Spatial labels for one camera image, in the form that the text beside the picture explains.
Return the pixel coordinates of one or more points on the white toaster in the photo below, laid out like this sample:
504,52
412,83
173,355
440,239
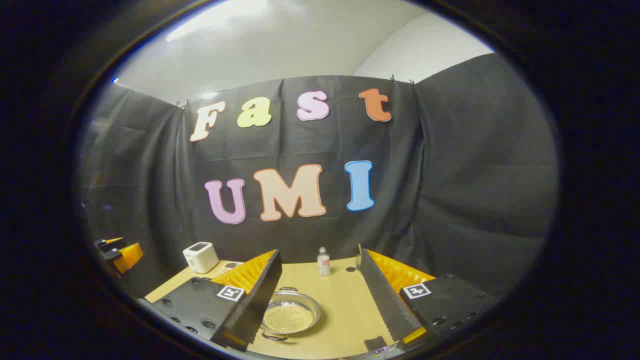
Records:
200,259

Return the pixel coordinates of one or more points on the stainless steel pot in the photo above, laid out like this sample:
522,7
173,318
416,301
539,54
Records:
300,300

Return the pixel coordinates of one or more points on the white divided bean dish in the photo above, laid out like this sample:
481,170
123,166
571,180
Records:
231,266

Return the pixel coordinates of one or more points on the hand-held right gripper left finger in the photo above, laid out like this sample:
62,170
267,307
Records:
257,295

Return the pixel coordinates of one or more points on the clear plastic bottle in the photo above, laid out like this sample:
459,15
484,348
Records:
323,264

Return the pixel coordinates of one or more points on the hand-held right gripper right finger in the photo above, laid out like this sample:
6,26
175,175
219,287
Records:
382,295

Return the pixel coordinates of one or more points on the pile of yellow soybeans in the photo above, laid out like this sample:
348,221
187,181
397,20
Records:
290,319

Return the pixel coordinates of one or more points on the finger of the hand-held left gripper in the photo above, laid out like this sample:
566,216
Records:
112,252

